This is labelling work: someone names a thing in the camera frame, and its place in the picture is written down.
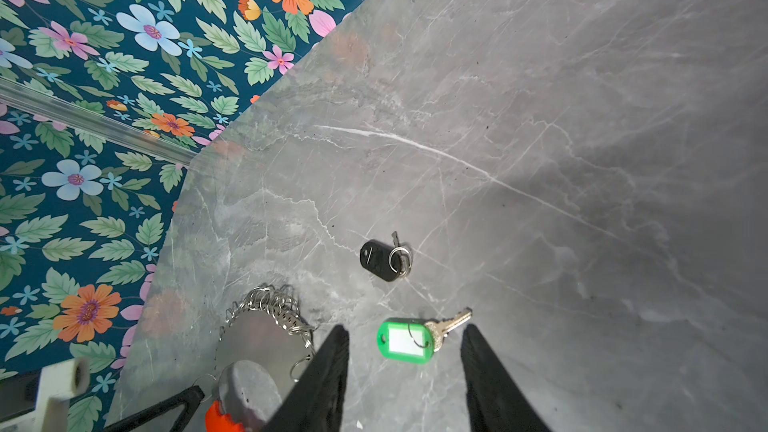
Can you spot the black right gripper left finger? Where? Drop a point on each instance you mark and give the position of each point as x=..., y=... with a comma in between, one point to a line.
x=316, y=402

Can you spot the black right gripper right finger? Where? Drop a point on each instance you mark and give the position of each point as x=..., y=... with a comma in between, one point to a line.
x=494, y=400

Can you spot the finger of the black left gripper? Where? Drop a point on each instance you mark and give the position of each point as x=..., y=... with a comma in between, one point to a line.
x=185, y=403

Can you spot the metal keyring holder red handle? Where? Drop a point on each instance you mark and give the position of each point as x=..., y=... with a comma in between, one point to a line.
x=264, y=347

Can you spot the green tag key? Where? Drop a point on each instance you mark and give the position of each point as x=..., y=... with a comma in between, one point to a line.
x=416, y=342

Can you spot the black tag key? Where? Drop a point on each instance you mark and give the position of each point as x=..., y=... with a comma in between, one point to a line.
x=388, y=262

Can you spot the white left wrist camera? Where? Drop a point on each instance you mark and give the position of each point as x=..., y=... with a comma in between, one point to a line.
x=40, y=400

